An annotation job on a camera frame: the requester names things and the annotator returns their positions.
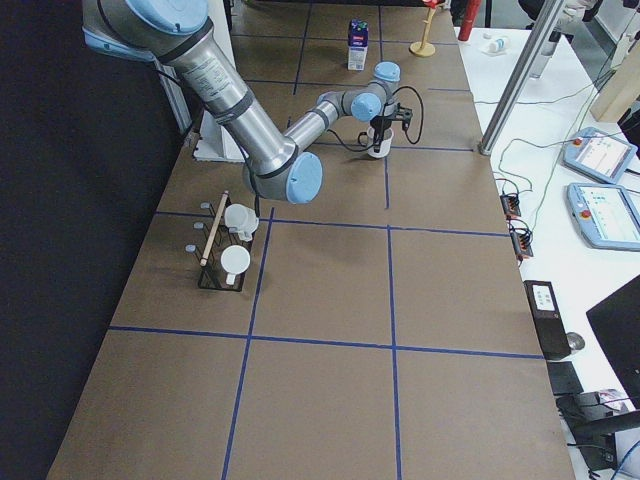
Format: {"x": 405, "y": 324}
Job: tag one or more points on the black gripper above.
{"x": 381, "y": 125}

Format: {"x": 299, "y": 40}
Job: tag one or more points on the white smiley mug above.
{"x": 365, "y": 139}

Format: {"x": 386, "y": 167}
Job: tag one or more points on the blue white milk carton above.
{"x": 357, "y": 40}

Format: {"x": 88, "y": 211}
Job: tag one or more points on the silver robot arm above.
{"x": 180, "y": 34}

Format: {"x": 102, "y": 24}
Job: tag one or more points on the wooden mug tree stand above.
{"x": 423, "y": 48}

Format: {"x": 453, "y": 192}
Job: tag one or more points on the small white blue bottle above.
{"x": 497, "y": 45}

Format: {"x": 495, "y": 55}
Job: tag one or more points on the orange relay board far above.
{"x": 511, "y": 205}

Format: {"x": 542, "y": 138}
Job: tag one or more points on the orange relay board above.
{"x": 522, "y": 243}
{"x": 511, "y": 205}

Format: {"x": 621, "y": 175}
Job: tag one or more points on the white mug upper rack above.
{"x": 241, "y": 220}

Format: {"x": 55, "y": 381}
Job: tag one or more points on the white mug rack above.
{"x": 235, "y": 260}
{"x": 241, "y": 220}

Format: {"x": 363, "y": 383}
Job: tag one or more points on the orange relay board near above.
{"x": 522, "y": 243}

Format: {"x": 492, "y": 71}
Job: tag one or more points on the white mug lower rack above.
{"x": 235, "y": 260}

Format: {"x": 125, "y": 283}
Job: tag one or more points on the teach pendant far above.
{"x": 600, "y": 156}

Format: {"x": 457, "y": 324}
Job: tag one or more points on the teach pendant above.
{"x": 605, "y": 216}
{"x": 600, "y": 156}

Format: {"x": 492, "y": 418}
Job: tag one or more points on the teach pendant near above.
{"x": 605, "y": 216}

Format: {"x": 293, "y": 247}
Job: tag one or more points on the wooden board on desk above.
{"x": 622, "y": 89}

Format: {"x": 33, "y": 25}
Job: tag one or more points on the black box with label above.
{"x": 547, "y": 319}

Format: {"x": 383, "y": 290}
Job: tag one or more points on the black monitor corner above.
{"x": 615, "y": 323}

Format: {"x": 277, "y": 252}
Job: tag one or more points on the white pedestal column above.
{"x": 215, "y": 144}

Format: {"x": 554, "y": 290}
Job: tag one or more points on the black wire mug rack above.
{"x": 216, "y": 239}

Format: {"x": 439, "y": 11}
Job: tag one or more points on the aluminium frame post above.
{"x": 540, "y": 32}

